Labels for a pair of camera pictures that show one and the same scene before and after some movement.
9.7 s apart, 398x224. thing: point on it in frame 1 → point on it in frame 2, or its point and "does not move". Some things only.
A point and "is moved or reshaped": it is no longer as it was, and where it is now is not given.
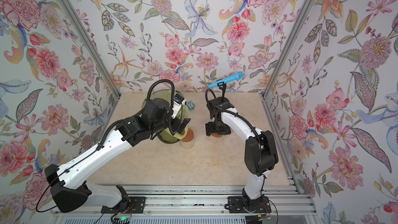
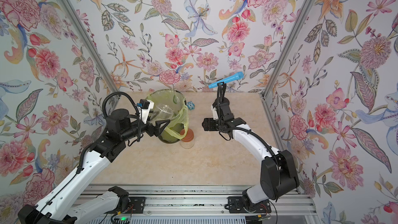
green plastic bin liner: [178, 123] does not move
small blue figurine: [190, 105] does not move
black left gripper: [177, 126] → [156, 130]
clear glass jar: [217, 140] is moved or reshaped
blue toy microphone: [238, 76] does not move
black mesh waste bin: [176, 122] does not move
